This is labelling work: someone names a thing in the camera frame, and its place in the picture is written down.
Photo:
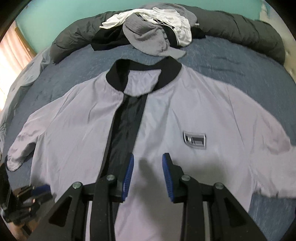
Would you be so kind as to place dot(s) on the cream tufted headboard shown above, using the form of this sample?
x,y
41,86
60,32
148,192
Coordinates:
x,y
284,27

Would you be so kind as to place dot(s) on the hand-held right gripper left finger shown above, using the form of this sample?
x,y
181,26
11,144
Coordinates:
x,y
128,178

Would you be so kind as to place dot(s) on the black and white clothes pile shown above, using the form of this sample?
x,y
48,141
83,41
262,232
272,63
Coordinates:
x,y
178,25

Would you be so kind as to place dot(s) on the grey ribbed knit garment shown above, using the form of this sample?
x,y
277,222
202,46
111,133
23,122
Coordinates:
x,y
148,37

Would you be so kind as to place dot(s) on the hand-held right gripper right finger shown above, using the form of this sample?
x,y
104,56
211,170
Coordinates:
x,y
167,178

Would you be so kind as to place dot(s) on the wooden window frame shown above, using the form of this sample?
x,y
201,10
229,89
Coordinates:
x,y
24,39

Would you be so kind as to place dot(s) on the grey jacket with black trim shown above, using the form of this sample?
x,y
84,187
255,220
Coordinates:
x,y
173,104

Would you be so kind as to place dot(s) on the pink curtain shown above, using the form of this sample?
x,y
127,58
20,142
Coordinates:
x,y
13,64

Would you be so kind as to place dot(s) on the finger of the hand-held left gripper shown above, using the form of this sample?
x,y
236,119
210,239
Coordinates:
x,y
41,193

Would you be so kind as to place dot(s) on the dark grey rolled duvet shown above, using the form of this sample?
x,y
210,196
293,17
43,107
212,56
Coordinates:
x,y
74,37

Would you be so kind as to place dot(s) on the light grey blanket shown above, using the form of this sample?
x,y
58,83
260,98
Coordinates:
x,y
25,81

